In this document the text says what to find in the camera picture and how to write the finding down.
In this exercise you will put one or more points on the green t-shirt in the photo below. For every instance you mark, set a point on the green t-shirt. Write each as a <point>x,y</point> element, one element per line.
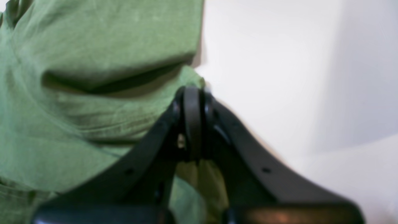
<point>82,81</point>

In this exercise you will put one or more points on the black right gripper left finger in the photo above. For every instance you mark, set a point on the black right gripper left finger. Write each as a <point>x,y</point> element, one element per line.
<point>136,189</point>

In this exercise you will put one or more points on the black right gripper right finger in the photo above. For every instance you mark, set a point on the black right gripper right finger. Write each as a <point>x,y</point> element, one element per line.
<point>260,188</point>

